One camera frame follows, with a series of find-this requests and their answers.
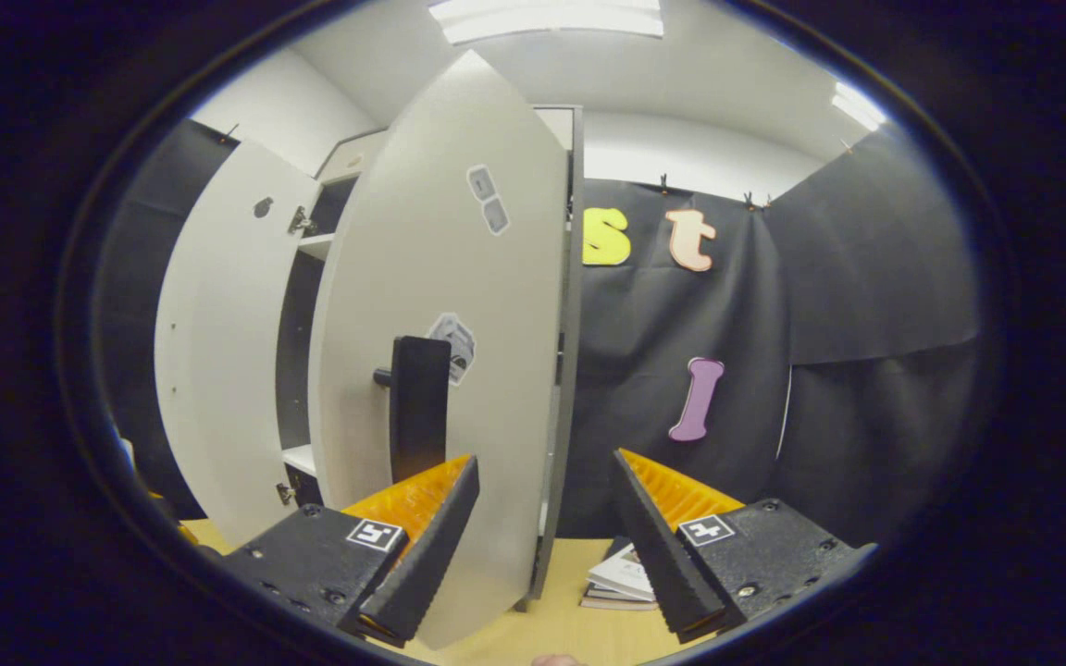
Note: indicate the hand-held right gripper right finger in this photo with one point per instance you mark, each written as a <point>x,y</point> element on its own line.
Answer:
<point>663,555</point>

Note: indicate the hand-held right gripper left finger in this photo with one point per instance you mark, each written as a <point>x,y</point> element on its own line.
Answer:
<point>431,555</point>

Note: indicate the grey shoe cabinet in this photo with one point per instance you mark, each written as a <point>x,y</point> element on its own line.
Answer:
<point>573,370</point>

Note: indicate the grey cabinet door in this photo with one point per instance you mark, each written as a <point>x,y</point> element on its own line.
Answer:
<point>505,305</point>
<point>218,351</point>

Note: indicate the stack of books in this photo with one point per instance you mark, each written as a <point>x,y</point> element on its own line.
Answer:
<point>621,578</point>

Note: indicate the small ceiling light panel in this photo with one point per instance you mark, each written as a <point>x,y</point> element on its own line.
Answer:
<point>859,106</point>

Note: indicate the long ceiling light panel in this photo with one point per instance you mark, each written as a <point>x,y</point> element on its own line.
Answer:
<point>542,17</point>

